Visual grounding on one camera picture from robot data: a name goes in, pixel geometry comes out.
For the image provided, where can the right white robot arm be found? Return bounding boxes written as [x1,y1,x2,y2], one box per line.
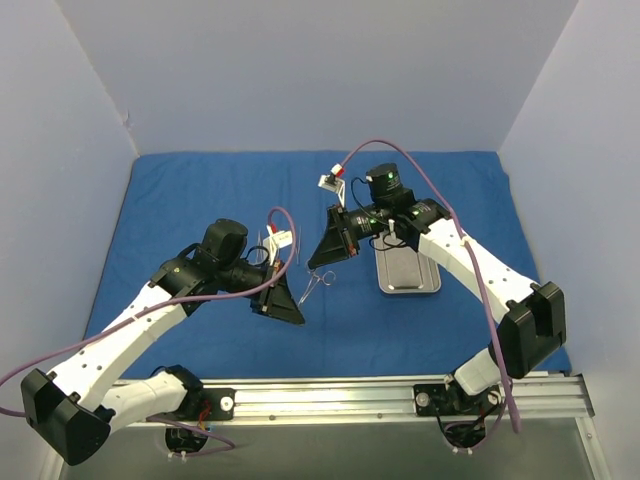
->
[307,163,566,413]

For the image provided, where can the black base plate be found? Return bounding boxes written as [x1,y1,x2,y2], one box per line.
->
[197,387,236,422]
[412,382,502,417]

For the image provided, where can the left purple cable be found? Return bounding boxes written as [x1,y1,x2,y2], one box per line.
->
[0,207,297,454]

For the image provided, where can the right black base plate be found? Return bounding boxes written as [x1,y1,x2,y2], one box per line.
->
[412,382,502,417]

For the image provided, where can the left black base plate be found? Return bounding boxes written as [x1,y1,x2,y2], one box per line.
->
[197,387,236,422]

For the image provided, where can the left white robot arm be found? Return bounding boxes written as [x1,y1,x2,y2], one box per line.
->
[20,219,305,466]

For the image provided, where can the aluminium front rail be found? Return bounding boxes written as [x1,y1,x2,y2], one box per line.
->
[114,372,596,429]

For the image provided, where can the steel instrument tray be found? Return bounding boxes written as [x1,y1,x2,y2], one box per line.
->
[372,234,442,295]

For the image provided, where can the steel forceps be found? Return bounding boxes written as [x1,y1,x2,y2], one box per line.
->
[256,231,266,263]

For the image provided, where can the blue surgical drape cloth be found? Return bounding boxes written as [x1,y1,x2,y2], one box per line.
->
[82,149,574,380]

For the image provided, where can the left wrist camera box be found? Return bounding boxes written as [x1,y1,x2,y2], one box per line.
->
[262,227,293,265]

